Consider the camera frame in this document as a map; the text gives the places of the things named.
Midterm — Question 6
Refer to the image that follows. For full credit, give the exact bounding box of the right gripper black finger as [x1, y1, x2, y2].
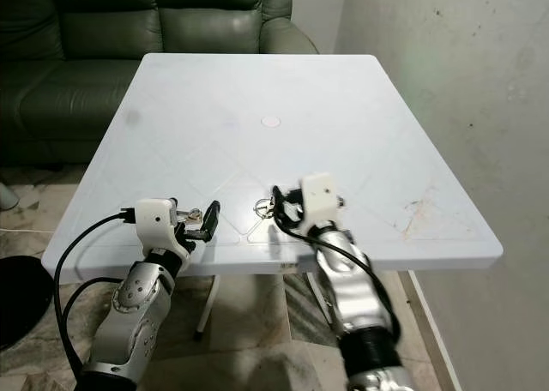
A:
[270, 185, 295, 232]

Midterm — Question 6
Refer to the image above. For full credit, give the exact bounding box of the silver keyring with carabiner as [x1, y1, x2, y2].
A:
[253, 197, 279, 220]

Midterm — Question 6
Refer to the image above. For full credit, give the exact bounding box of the silver key bunch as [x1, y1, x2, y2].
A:
[177, 204, 204, 224]

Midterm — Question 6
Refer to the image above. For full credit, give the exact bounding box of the white table leg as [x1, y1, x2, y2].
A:
[304, 275, 336, 332]
[195, 275, 221, 339]

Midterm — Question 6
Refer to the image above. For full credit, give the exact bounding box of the white plastic table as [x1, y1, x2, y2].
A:
[41, 53, 504, 339]

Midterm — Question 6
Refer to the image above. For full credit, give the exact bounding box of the black round floor object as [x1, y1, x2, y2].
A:
[0, 254, 55, 351]

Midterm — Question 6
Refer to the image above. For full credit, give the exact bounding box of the grey slanted pipe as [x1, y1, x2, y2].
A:
[0, 181, 20, 211]

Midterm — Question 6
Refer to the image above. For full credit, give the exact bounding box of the dark green leather sofa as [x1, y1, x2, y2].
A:
[0, 0, 320, 167]

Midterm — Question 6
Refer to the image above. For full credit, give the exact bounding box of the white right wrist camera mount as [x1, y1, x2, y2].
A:
[300, 172, 342, 231]

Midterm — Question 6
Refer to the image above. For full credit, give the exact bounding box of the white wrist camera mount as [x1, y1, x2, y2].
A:
[135, 198, 194, 259]
[300, 172, 342, 231]

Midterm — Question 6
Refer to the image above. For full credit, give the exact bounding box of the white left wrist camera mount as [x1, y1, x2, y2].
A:
[135, 198, 194, 259]

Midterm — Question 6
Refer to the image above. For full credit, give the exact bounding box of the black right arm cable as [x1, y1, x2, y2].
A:
[279, 213, 401, 340]

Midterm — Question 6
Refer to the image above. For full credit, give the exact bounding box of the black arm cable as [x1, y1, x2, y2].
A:
[52, 208, 138, 383]
[279, 213, 401, 340]

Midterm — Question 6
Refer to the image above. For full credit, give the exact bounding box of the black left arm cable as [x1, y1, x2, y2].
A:
[52, 208, 138, 383]

